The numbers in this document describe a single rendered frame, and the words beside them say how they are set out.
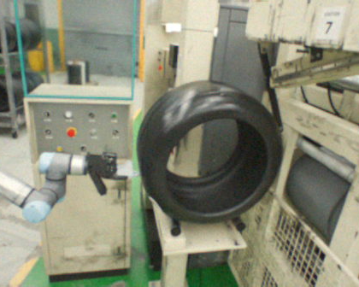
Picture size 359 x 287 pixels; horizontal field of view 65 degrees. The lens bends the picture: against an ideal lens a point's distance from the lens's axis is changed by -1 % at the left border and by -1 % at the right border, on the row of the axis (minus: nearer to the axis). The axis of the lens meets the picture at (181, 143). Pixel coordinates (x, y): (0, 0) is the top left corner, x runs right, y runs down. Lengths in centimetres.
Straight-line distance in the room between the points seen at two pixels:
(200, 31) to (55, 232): 144
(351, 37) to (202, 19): 65
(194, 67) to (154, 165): 52
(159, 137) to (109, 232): 111
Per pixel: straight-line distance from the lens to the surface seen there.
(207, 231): 136
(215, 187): 142
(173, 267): 185
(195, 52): 130
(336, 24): 87
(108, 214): 188
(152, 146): 99
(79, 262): 213
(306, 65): 118
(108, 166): 110
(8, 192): 106
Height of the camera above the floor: 165
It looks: 22 degrees down
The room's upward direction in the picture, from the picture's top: 5 degrees clockwise
